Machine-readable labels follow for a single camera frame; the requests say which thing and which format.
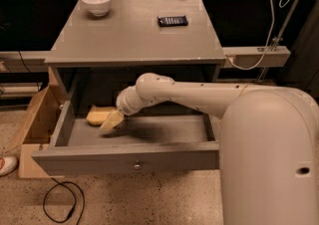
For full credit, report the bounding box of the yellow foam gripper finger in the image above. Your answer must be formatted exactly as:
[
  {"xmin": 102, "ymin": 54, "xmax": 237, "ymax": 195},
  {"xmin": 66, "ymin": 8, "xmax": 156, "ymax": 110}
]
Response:
[{"xmin": 100, "ymin": 110, "xmax": 125, "ymax": 131}]

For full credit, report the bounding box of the yellow sponge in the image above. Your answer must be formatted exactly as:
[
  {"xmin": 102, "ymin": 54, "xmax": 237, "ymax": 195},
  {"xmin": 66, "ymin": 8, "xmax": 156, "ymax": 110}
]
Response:
[{"xmin": 86, "ymin": 106, "xmax": 116, "ymax": 125}]

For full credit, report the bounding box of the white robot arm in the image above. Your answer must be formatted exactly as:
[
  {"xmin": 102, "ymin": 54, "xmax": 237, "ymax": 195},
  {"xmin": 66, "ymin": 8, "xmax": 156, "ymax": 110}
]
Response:
[{"xmin": 102, "ymin": 73, "xmax": 319, "ymax": 225}]

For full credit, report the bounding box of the grey open top drawer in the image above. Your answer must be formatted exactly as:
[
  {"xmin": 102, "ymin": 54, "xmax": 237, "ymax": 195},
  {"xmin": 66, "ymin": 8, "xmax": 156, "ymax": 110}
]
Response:
[{"xmin": 32, "ymin": 93, "xmax": 221, "ymax": 177}]

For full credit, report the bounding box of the light wooden box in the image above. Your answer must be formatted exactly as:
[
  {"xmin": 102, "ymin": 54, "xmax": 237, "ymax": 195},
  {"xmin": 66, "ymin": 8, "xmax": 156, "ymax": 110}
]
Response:
[{"xmin": 5, "ymin": 68, "xmax": 64, "ymax": 179}]

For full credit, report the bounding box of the grey wooden cabinet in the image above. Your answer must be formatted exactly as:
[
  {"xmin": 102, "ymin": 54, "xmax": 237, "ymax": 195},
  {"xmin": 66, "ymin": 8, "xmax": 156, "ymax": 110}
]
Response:
[{"xmin": 46, "ymin": 0, "xmax": 225, "ymax": 107}]

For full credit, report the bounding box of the black remote control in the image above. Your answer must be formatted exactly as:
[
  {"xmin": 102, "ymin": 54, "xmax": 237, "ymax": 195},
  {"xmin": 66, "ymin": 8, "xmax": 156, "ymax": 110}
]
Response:
[{"xmin": 158, "ymin": 16, "xmax": 188, "ymax": 27}]

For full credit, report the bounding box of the white ceramic bowl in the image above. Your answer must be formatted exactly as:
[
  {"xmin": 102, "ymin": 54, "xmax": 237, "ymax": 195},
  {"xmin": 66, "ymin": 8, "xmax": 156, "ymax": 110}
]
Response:
[{"xmin": 81, "ymin": 0, "xmax": 113, "ymax": 16}]

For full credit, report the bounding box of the white and red shoe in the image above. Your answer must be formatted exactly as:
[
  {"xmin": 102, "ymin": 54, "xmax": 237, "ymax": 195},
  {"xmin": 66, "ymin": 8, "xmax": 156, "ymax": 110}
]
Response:
[{"xmin": 0, "ymin": 156, "xmax": 18, "ymax": 176}]

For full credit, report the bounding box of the metal diagonal pole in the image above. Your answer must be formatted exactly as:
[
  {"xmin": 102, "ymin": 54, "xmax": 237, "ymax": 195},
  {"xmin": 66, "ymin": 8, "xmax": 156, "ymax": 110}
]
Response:
[{"xmin": 250, "ymin": 0, "xmax": 300, "ymax": 83}]

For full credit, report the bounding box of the black floor cable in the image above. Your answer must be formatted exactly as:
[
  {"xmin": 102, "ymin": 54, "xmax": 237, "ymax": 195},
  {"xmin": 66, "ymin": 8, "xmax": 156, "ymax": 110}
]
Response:
[{"xmin": 42, "ymin": 177, "xmax": 86, "ymax": 225}]

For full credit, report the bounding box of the grey metal rail shelf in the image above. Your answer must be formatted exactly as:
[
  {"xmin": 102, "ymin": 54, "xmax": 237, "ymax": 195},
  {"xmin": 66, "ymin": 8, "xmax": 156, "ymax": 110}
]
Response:
[{"xmin": 223, "ymin": 46, "xmax": 290, "ymax": 69}]

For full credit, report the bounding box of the white hanging cable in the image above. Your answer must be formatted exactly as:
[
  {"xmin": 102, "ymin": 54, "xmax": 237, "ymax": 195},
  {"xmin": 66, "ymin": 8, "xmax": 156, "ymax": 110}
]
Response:
[{"xmin": 226, "ymin": 0, "xmax": 308, "ymax": 72}]

